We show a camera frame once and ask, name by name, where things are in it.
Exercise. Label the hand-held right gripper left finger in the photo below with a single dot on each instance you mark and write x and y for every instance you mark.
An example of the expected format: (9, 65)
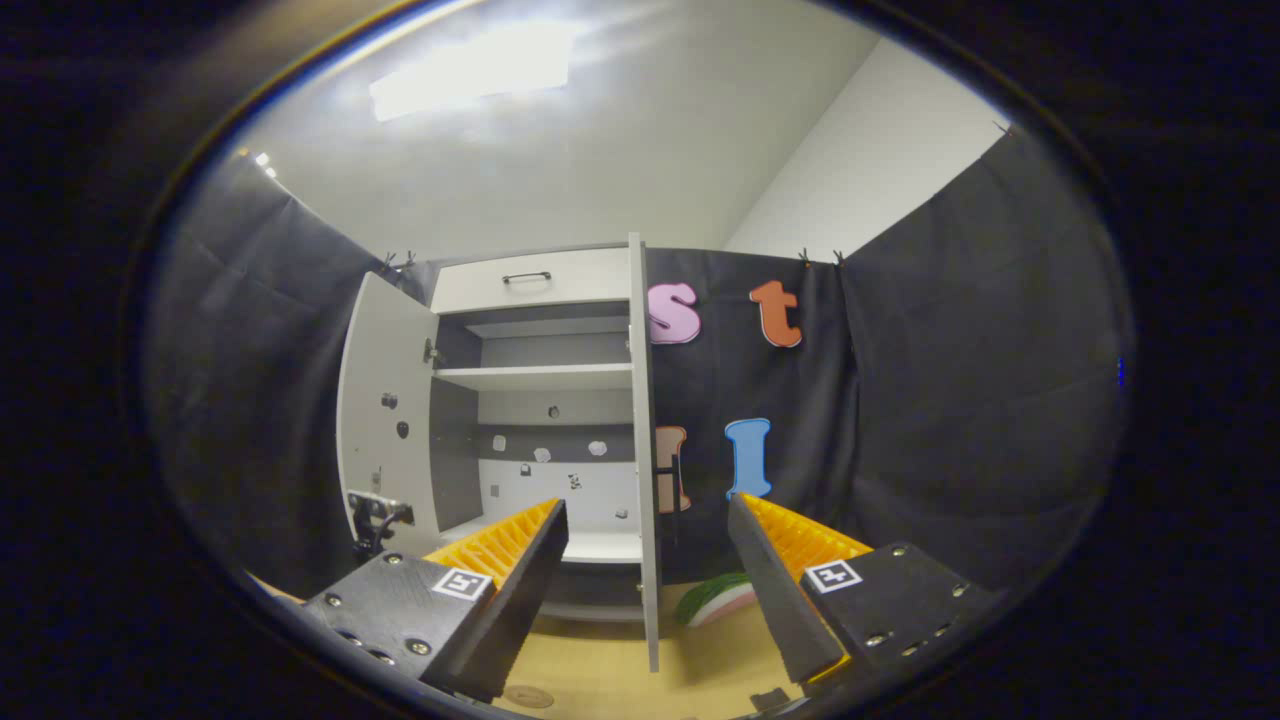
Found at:
(520, 600)

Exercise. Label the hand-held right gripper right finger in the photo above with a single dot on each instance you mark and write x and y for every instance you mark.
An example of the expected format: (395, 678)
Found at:
(780, 600)

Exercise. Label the cabinet door with camera sticker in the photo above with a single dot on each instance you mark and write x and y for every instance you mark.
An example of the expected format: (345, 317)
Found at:
(385, 440)

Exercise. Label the round wooden coaster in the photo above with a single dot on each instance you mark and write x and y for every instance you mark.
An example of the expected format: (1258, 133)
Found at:
(528, 697)

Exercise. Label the light grey cabinet door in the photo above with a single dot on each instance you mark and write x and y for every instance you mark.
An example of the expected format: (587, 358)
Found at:
(645, 450)

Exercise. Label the grey cabinet with shelves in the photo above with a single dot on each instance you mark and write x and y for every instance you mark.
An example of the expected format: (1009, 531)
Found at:
(540, 377)

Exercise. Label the green pink watermelon slice toy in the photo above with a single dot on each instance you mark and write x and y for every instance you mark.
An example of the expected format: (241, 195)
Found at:
(710, 598)

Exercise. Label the black backdrop cloth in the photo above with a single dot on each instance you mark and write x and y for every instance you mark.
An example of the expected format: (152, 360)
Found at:
(950, 400)

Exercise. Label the ceiling light panel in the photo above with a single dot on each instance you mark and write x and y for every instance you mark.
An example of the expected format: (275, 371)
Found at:
(470, 70)

